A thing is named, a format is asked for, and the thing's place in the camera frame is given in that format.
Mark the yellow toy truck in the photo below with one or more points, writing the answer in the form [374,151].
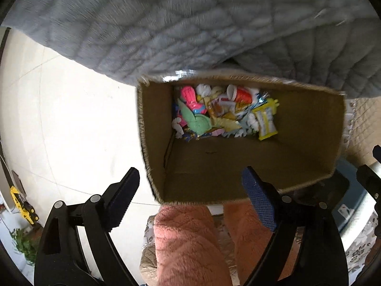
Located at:
[26,210]

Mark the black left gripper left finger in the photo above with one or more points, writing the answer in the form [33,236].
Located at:
[60,258]

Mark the person leg pink trousers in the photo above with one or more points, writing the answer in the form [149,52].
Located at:
[187,249]

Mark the blue plastic bin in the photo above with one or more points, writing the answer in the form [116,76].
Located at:
[342,193]

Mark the grey quilted blanket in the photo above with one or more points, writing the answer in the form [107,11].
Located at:
[331,43]

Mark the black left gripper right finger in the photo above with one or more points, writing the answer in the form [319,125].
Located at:
[305,247]

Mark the brown cardboard trash box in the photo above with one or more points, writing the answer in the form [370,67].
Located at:
[309,121]

